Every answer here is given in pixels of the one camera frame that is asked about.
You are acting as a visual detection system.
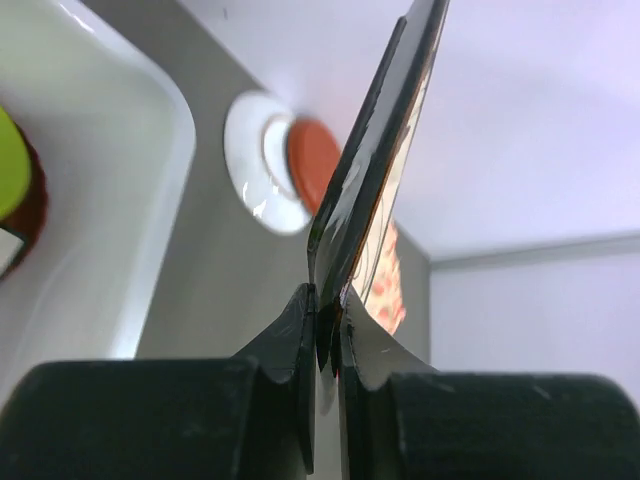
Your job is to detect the red round plate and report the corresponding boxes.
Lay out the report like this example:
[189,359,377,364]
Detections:
[6,127,49,245]

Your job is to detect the white square plate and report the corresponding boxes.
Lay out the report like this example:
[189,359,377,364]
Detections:
[0,227,25,277]

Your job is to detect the white round rimmed plate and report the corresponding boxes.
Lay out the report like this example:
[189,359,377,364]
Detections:
[223,90,311,236]

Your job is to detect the green plate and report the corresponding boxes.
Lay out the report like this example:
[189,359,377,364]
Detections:
[0,109,31,219]

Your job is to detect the white plastic bin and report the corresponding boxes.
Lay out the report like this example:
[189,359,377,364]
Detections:
[1,1,196,394]

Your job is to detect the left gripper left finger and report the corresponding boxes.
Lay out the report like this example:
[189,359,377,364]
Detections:
[1,284,317,479]

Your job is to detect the black square plate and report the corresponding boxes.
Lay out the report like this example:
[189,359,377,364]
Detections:
[307,1,449,373]

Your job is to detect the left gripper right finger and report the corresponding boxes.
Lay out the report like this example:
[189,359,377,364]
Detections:
[338,293,639,479]

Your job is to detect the floral pink cloth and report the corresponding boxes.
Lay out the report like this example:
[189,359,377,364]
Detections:
[365,221,406,335]

